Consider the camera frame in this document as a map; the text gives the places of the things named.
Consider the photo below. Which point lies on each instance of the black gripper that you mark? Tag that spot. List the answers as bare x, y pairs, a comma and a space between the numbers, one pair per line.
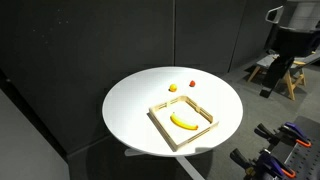
295, 41

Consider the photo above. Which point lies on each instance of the small red fruit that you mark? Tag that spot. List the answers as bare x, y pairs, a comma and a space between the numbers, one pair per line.
192, 83

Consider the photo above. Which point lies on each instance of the wooden tray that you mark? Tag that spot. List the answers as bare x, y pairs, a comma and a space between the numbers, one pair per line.
160, 117

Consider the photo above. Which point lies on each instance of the perforated metal breadboard plate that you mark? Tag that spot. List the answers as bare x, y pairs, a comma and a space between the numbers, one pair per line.
301, 160

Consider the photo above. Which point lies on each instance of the wooden chair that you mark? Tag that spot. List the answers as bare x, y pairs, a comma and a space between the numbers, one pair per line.
290, 80

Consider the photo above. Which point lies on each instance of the yellow banana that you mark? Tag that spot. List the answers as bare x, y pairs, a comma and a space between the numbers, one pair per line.
181, 122

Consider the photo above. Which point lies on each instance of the purple orange spring clamp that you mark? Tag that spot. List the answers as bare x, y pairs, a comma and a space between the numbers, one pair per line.
295, 133
266, 165

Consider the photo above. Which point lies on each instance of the white table base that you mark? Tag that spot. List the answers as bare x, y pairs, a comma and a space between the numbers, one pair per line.
190, 168

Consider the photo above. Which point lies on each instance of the small yellow round fruit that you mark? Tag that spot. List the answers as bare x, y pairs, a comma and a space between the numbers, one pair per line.
173, 87

